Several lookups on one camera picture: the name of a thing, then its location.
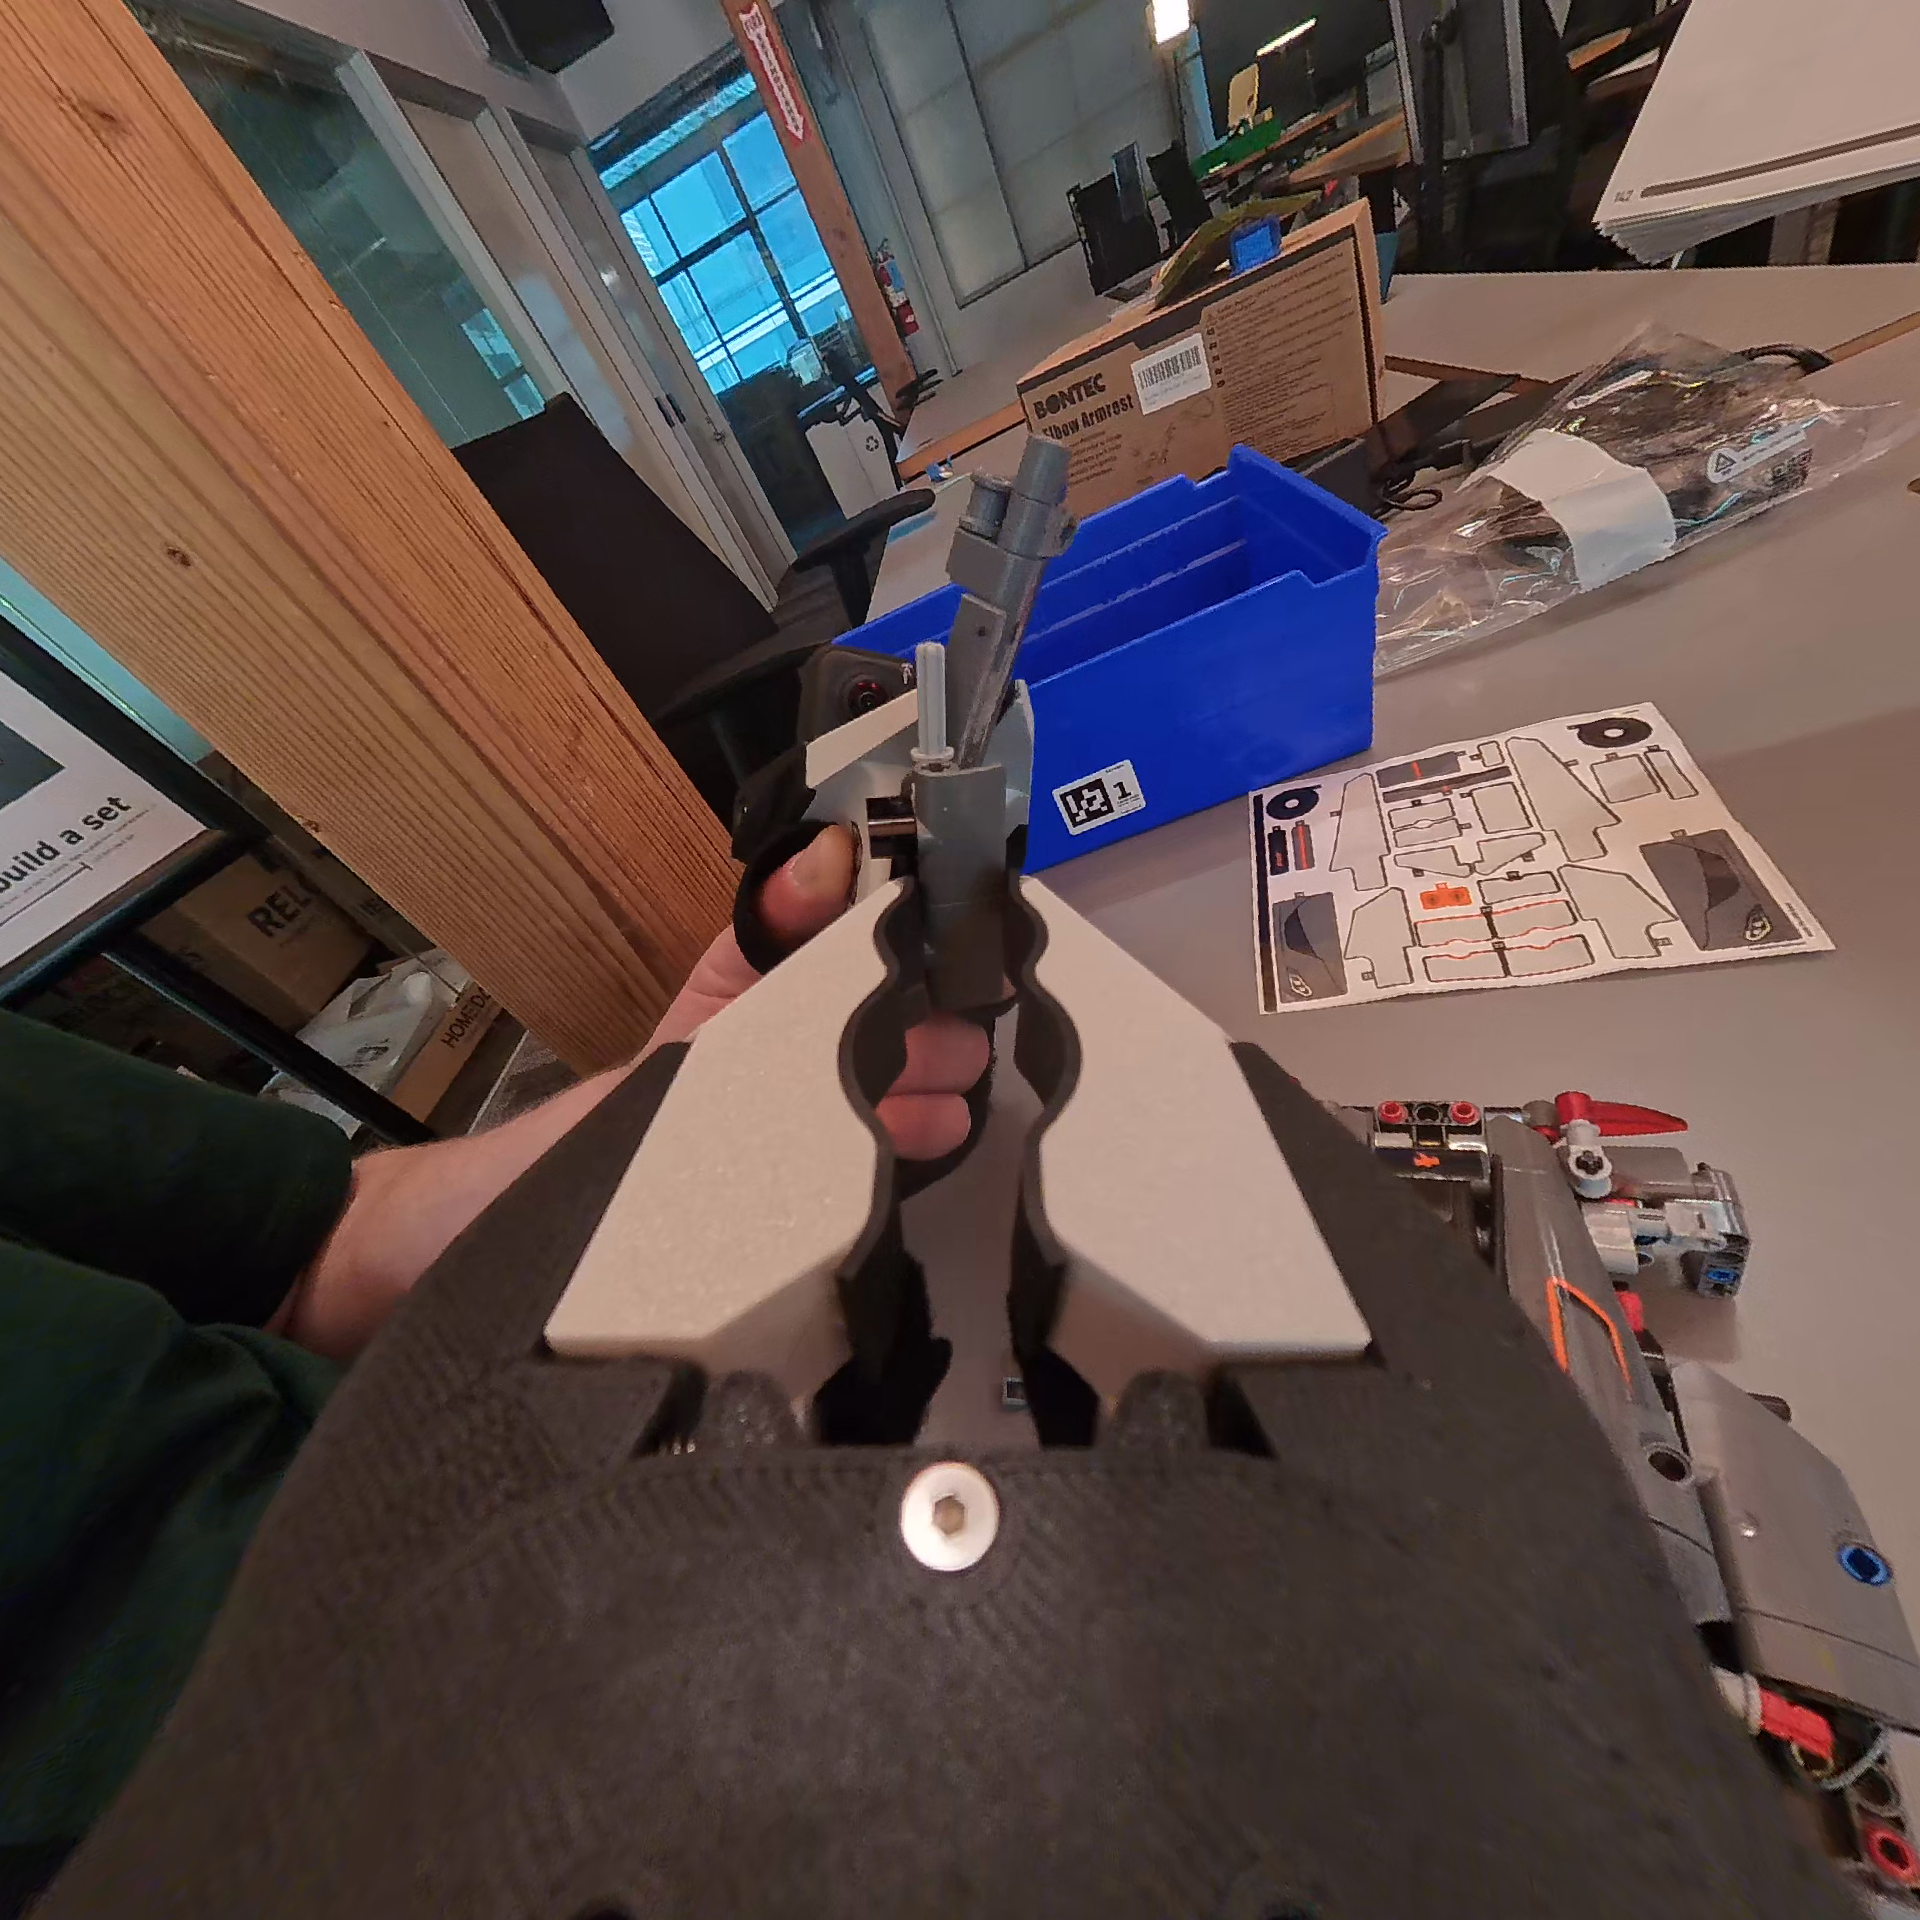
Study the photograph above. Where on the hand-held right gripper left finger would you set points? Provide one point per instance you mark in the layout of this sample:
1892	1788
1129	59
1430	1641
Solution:
705	1201

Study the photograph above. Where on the person's left hand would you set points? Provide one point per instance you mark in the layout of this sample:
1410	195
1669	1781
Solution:
811	885

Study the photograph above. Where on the brown cardboard box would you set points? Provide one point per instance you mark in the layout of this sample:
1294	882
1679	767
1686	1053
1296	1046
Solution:
1260	360

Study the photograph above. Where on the wooden pillar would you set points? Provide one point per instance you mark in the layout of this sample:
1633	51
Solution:
300	524

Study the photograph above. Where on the framed sign with square tag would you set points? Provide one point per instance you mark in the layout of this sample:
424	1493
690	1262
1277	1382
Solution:
91	841

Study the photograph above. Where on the lego sticker sheet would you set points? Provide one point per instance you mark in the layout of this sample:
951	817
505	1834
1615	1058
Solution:
1530	854

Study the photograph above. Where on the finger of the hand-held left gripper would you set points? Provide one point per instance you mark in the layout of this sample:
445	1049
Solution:
858	773
1016	780

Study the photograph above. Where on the person's left forearm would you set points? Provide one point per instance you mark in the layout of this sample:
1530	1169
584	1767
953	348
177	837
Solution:
450	1185

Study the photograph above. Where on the brown carton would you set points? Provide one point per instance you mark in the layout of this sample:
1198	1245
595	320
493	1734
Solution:
270	930

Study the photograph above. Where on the black office chair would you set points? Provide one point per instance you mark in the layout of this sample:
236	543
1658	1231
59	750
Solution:
600	524

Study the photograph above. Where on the lego instruction booklet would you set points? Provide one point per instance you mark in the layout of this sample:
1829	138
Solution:
1770	105

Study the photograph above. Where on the large clear plastic bag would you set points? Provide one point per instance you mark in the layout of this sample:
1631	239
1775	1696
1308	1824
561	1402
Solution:
1650	480

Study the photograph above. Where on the large grey lego vehicle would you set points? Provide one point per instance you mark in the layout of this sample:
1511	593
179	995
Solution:
1695	1424

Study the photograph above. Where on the red fire extinguisher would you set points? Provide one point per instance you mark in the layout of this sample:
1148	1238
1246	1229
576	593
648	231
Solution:
893	293

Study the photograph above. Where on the person's green shirt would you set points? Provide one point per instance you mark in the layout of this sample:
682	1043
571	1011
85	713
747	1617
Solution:
135	1350

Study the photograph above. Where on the small grey lego subassembly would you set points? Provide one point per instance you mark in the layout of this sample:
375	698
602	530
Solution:
968	870

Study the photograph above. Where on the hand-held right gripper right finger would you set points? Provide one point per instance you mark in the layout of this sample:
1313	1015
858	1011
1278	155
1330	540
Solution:
1201	1201

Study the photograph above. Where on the blue tagged plastic bin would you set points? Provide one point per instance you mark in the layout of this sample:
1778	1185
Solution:
1201	704

